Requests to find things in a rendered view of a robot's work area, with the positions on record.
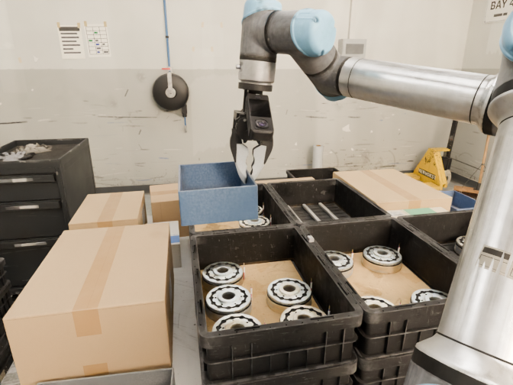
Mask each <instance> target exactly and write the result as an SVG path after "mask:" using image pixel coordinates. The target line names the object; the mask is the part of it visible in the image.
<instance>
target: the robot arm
mask: <svg viewBox="0 0 513 385"><path fill-rule="evenodd" d="M334 24H335V21H334V18H333V16H332V15H331V13H330V12H328V11H326V10H323V9H313V8H303V9H301V10H287V11H282V4H281V3H280V2H278V1H277V0H246V2H245V4H244V13H243V18H242V20H241V25H242V30H241V40H240V64H237V65H236V69H237V70H239V72H238V79H239V80H240V82H238V89H243V90H244V102H243V108H242V110H241V111H239V110H234V120H233V128H232V129H231V136H230V148H231V153H232V155H233V158H234V162H235V165H236V168H237V172H238V175H239V177H240V179H241V180H242V182H243V183H244V184H246V183H247V172H246V169H247V163H246V159H247V157H248V155H249V149H248V147H247V146H245V145H244V144H243V142H244V143H246V142H247V141H256V142H257V143H258V145H257V146H255V147H254V148H253V151H252V155H253V162H252V164H251V168H252V170H251V172H250V175H251V176H252V177H253V179H254V180H255V179H256V178H257V177H258V175H259V174H260V172H261V170H262V168H263V166H264V164H265V163H266V162H267V160H268V158H269V156H270V154H271V152H272V149H273V134H274V127H273V119H272V114H271V109H270V104H269V96H267V95H263V92H272V90H273V85H271V83H274V80H275V73H276V58H277V54H288V55H290V56H291V57H292V59H293V60H294V61H295V62H296V63H297V64H298V66H299V67H300V68H301V70H302V71H303V72H304V74H305V75H306V76H307V77H308V78H309V79H310V81H311V82H312V83H313V85H314V86H315V88H316V90H317V91H318V92H319V93H320V94H321V95H322V96H324V97H325V98H326V99H327V100H328V101H331V102H336V101H339V100H343V99H345V98H346V97H350V98H354V99H360V100H364V101H368V102H374V103H378V104H381V105H387V106H392V107H396V108H402V109H405V110H409V111H413V112H420V113H423V114H427V115H433V116H437V117H441V118H447V119H451V120H454V121H461V122H465V123H469V124H472V125H477V127H478V128H479V130H480V132H481V133H482V134H487V135H491V136H494V137H495V140H494V143H493V146H492V150H491V154H490V156H489V161H488V163H487V166H486V171H485V173H484V177H483V179H482V184H481V186H480V189H479V194H478V196H477V200H476V204H475V207H474V210H473V214H472V217H471V219H470V223H469V227H468V230H467V233H466V237H465V240H464V243H463V247H462V251H461V253H460V258H459V260H458V263H457V268H456V270H455V274H454V276H453V281H452V283H451V286H450V291H449V293H448V297H447V301H446V304H445V307H444V311H443V314H442V316H441V320H440V324H439V327H438V330H437V333H436V334H435V335H434V336H433V337H431V338H428V339H425V340H423V341H420V342H418V343H417V344H416V345H415V349H414V352H413V355H412V357H411V361H410V364H409V367H408V371H407V374H406V377H405V381H404V384H403V385H513V11H512V12H511V14H510V15H509V16H508V17H507V19H506V21H505V23H504V25H503V28H502V35H501V37H500V40H499V46H500V50H501V52H502V62H501V66H500V70H499V72H498V74H497V75H489V74H482V73H471V72H465V71H459V70H448V69H441V68H435V67H429V66H418V65H411V64H406V63H394V62H389V61H382V60H371V59H365V58H359V57H347V56H342V55H340V54H339V53H338V51H337V49H336V47H335V46H334V42H335V38H336V28H335V27H334ZM242 140H243V142H242Z"/></svg>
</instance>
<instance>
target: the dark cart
mask: <svg viewBox="0 0 513 385"><path fill-rule="evenodd" d="M36 143H38V144H39V145H42V144H46V145H50V146H51V147H52V148H51V149H50V150H51V151H48V152H43V153H39V154H33V155H32V156H33V157H31V158H28V159H26V160H13V161H3V160H0V257H3V258H4V259H5V265H4V267H3V269H4V270H6V273H5V277H6V280H10V281H11V288H10V289H9V292H10V293H12V297H11V300H12V301H15V300H16V299H17V298H18V296H19V295H20V293H21V291H22V290H23V289H24V288H25V286H26V285H27V283H28V282H29V280H30V279H31V278H32V276H33V275H34V273H35V272H36V270H37V268H38V267H39V266H40V265H41V263H42V262H43V260H44V258H45V257H46V256H47V255H48V253H49V252H50V250H51V248H52V247H53V246H54V245H55V243H56V241H57V240H58V239H59V237H60V236H61V234H62V233H63V231H68V230H69V226H68V224H69V222H70V221H71V219H72V218H73V216H74V215H75V214H76V212H77V210H78V209H79V207H80V206H81V204H82V203H83V201H84V200H85V198H86V196H87V195H89V194H97V192H96V187H95V177H94V173H93V167H92V158H91V153H90V147H89V139H88V138H64V139H40V140H16V141H12V142H10V143H8V144H5V145H3V146H1V147H0V153H4V152H5V153H8V154H9V153H10V152H12V151H13V150H15V149H16V148H17V149H18V148H19V147H20V146H23V147H25V146H26V145H28V144H36ZM9 155H10V154H9Z"/></svg>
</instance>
